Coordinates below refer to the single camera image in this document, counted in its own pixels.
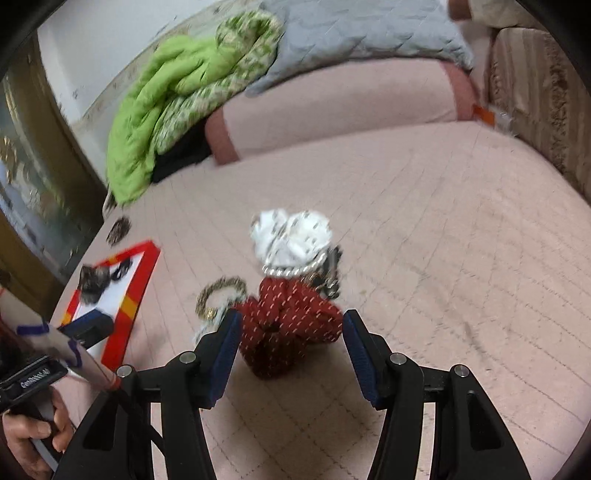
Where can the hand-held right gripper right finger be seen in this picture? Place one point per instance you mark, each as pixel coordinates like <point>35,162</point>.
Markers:
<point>360,364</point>

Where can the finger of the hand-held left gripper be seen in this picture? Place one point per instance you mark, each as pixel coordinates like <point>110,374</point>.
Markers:
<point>90,326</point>

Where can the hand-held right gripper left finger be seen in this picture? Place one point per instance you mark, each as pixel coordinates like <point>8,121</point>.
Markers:
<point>226,360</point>

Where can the red dotted scrunchie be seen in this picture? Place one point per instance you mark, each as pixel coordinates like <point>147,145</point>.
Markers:
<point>286,323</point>

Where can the white tray with red border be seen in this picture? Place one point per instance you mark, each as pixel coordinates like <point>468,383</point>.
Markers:
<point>144,265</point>

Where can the person's left hand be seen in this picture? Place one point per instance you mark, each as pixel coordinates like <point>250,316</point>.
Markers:
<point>23,434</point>

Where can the brown patterned hair clip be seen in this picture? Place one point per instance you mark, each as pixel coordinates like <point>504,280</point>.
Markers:
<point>117,229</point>

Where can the pink quilted bedsheet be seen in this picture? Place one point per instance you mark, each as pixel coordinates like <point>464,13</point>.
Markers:
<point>438,254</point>

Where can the white patterned scrunchie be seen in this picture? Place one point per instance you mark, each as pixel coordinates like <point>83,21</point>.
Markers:
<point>291,237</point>

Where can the wooden door with glass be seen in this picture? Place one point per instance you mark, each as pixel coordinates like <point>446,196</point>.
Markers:
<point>41,184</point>

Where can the green quilt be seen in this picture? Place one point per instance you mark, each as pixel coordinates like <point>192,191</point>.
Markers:
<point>138,138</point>

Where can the pink bolster pillow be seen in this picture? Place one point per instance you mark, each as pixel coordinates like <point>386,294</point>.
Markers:
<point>332,110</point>

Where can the orange packet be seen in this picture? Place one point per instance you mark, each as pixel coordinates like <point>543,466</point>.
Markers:
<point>484,115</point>

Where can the clear plastic container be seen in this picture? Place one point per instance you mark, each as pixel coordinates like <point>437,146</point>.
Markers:
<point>505,122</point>

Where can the striped floral cushion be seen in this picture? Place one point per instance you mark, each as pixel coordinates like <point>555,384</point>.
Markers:
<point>540,92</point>

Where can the grey quilted pillow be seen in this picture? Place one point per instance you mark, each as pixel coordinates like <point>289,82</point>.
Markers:
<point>360,37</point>

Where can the reddish brown pillow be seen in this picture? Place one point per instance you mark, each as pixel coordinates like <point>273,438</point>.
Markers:
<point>457,9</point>

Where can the cream patterned pillow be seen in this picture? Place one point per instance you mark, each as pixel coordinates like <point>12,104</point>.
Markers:
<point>498,11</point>

